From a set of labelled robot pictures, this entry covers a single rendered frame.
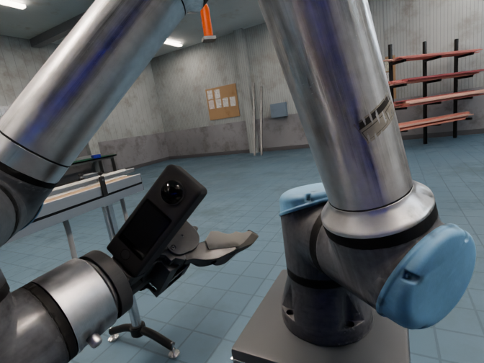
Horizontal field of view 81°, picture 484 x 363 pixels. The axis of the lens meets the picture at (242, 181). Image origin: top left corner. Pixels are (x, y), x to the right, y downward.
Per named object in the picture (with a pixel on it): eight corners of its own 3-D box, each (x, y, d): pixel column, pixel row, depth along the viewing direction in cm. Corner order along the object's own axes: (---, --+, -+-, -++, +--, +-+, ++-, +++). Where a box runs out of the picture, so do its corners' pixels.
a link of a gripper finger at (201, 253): (225, 235, 39) (163, 235, 35) (230, 227, 38) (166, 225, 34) (235, 266, 36) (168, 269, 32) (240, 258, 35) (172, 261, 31)
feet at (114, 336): (174, 362, 144) (168, 338, 141) (104, 343, 165) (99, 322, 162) (183, 350, 151) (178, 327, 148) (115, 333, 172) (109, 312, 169)
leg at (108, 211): (140, 342, 151) (104, 204, 135) (127, 339, 155) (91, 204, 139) (151, 330, 159) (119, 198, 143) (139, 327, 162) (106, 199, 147)
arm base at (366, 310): (296, 282, 60) (291, 238, 58) (375, 294, 53) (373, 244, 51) (269, 333, 47) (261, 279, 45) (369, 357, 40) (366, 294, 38)
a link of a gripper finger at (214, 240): (243, 253, 44) (185, 254, 39) (261, 230, 41) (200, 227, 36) (249, 271, 42) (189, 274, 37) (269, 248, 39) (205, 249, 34)
